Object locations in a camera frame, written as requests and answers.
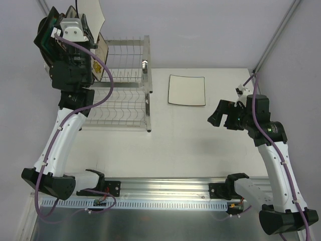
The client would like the white slotted cable duct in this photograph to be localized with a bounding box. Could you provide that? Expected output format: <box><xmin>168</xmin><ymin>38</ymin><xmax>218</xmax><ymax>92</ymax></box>
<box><xmin>57</xmin><ymin>198</ymin><xmax>228</xmax><ymax>211</ymax></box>

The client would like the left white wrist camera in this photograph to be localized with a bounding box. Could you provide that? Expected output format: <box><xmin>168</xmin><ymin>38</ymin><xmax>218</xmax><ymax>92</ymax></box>
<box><xmin>51</xmin><ymin>18</ymin><xmax>89</xmax><ymax>42</ymax></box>

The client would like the stainless steel dish rack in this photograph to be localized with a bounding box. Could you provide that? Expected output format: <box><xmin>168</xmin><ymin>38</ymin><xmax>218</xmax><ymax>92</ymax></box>
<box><xmin>44</xmin><ymin>34</ymin><xmax>154</xmax><ymax>133</ymax></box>

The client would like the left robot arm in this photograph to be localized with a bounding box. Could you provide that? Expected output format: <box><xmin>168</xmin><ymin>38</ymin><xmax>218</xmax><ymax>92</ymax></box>
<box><xmin>21</xmin><ymin>8</ymin><xmax>105</xmax><ymax>200</ymax></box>

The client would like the aluminium frame rail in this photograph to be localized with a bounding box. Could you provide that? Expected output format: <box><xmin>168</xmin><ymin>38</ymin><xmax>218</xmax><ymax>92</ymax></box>
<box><xmin>30</xmin><ymin>175</ymin><xmax>301</xmax><ymax>203</ymax></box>

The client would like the round silver-rimmed cream plate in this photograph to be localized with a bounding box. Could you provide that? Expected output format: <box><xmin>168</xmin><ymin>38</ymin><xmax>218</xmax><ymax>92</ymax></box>
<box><xmin>37</xmin><ymin>17</ymin><xmax>51</xmax><ymax>66</ymax></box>

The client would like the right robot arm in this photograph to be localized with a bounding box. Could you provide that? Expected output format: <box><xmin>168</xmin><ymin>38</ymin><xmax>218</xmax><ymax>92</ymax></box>
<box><xmin>208</xmin><ymin>94</ymin><xmax>319</xmax><ymax>235</ymax></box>

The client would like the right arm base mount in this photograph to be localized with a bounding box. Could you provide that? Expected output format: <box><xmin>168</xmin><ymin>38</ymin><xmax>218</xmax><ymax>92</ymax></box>
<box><xmin>208</xmin><ymin>183</ymin><xmax>232</xmax><ymax>200</ymax></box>

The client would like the dark square teal-centre plate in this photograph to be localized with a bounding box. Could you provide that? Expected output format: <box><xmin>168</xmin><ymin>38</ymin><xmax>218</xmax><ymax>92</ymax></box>
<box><xmin>34</xmin><ymin>7</ymin><xmax>61</xmax><ymax>60</ymax></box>

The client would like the cream floral square plate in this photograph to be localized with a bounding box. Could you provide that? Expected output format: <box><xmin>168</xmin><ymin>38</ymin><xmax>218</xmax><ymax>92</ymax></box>
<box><xmin>65</xmin><ymin>6</ymin><xmax>78</xmax><ymax>18</ymax></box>

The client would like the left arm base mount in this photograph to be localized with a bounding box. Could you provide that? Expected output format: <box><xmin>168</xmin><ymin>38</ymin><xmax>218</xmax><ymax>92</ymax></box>
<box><xmin>103</xmin><ymin>180</ymin><xmax>121</xmax><ymax>197</ymax></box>

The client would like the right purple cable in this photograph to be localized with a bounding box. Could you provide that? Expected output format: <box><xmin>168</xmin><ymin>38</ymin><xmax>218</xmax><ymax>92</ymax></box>
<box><xmin>210</xmin><ymin>72</ymin><xmax>310</xmax><ymax>241</ymax></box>

